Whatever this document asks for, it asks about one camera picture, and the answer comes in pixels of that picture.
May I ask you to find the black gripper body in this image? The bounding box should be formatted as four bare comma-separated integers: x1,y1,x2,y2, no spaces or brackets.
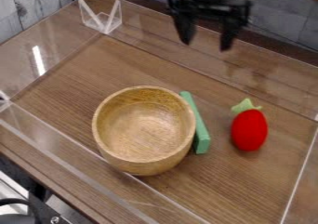
168,0,253,23

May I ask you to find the red felt strawberry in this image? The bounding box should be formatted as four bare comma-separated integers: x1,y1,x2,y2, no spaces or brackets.
232,98,269,152

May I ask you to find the black cable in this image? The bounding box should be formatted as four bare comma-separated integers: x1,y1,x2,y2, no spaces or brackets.
0,198,31,209

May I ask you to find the wooden bowl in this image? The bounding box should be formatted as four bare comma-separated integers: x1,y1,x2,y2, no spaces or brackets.
93,86,197,177

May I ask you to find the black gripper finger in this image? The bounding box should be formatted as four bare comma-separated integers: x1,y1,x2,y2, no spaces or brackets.
172,10,197,45
221,16,245,51

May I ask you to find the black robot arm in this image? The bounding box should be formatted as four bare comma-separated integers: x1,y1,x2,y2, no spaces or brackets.
168,0,253,51

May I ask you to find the black metal bracket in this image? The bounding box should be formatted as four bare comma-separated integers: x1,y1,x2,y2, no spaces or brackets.
27,193,73,224

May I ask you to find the clear acrylic enclosure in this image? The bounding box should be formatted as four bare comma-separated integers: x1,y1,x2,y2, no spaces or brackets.
0,3,318,224

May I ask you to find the green rectangular block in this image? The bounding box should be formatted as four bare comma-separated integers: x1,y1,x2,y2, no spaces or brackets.
181,91,212,154

